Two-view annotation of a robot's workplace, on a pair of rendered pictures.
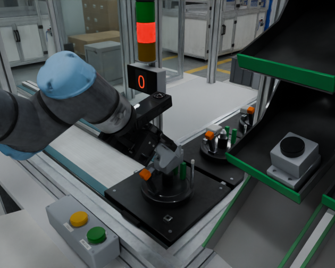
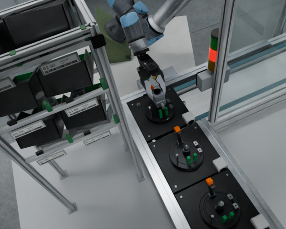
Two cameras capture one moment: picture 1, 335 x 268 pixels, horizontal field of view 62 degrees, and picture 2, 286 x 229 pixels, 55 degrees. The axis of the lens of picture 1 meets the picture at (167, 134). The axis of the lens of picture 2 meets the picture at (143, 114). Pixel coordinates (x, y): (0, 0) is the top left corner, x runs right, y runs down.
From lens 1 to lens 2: 127 cm
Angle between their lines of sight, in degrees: 84
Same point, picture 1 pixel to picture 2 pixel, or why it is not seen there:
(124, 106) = (131, 46)
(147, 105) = (146, 61)
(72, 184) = (186, 75)
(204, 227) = (130, 121)
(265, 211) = not seen: hidden behind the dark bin
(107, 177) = (197, 95)
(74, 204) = (168, 75)
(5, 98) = (121, 11)
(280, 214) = not seen: hidden behind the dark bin
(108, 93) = (127, 36)
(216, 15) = not seen: outside the picture
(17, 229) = (181, 67)
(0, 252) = (170, 63)
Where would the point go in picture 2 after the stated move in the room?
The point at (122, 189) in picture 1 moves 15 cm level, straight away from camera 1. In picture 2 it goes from (169, 92) to (200, 95)
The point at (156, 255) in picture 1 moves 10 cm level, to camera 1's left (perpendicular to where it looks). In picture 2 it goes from (126, 100) to (135, 85)
